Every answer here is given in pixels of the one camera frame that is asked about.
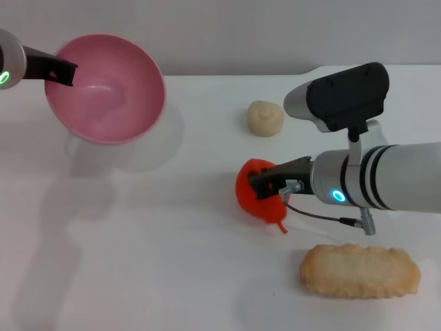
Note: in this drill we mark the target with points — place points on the golden fried bread toy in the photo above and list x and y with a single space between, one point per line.
360 270

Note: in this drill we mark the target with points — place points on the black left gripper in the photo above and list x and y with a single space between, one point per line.
36 65

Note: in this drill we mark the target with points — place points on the orange toy fruit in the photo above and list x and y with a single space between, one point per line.
248 203

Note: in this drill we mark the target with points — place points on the beige toy bun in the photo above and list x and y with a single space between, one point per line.
264 118

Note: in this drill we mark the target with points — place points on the pink plastic bowl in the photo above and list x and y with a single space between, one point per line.
110 96

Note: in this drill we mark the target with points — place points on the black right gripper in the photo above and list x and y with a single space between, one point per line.
293 176

